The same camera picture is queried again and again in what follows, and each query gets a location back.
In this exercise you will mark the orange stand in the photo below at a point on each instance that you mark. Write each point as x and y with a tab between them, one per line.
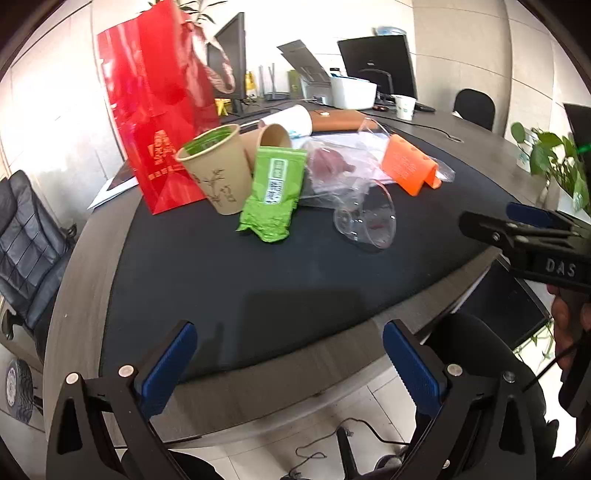
406	161

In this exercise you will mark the black swivel chair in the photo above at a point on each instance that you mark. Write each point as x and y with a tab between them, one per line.
466	337

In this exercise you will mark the black leather office chair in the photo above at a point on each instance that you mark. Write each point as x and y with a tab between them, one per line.
27	240

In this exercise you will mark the red rubber bulb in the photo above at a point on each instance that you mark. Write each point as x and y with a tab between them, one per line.
330	164

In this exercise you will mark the grey printer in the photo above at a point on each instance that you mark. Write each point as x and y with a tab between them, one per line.
309	83

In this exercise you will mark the white paper cup green print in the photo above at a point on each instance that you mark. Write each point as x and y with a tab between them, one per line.
405	108

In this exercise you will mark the dark cabinet panel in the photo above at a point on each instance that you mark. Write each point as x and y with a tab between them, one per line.
508	304

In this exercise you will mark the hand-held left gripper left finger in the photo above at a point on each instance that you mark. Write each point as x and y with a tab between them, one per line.
168	364

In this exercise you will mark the dark monitor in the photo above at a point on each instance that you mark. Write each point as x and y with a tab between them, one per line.
581	124

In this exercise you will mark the white paper cup blue print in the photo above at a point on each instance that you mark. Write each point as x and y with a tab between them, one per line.
295	120

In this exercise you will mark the person's right forearm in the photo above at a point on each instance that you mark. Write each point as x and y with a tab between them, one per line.
579	387

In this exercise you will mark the black router with antennas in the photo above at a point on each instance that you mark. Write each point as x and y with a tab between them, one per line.
277	96

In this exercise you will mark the bamboo print kraft paper cup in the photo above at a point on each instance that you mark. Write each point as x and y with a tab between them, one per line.
217	184

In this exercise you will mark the green potted plant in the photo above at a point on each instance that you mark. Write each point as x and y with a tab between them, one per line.
549	157

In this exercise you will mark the lucky bamboo plant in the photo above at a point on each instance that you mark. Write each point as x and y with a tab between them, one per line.
198	11

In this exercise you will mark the toy tyre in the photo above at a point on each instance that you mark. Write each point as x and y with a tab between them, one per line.
18	392

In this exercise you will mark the black monitor with wide back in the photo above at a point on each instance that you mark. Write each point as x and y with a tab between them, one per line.
374	55

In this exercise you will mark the green tea packet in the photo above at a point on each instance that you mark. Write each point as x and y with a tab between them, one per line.
272	203
207	141

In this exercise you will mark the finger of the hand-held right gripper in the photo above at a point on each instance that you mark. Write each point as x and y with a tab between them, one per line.
531	213
485	228

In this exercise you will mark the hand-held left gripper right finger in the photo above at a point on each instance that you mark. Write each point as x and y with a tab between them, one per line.
411	364

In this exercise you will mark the white paper sheets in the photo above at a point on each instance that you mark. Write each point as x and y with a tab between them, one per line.
106	196

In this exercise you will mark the yellow stand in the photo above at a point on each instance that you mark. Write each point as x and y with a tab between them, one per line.
222	108

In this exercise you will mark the brown leather notebook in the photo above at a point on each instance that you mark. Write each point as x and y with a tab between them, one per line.
341	121

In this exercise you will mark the red gift bag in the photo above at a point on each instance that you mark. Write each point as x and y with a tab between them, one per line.
152	92

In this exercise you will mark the person's right hand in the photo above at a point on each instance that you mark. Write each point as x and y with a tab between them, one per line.
570	318

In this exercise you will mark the plain kraft paper cup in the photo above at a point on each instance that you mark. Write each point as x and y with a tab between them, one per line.
251	143

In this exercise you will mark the clear plastic bag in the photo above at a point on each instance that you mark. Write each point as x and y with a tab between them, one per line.
341	194

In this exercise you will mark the black monitor on slim stand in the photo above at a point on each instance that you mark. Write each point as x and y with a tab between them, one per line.
228	55

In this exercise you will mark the black fabric office chair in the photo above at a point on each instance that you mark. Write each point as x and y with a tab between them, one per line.
475	106

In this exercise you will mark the white plastic bin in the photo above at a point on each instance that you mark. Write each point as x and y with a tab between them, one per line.
353	94

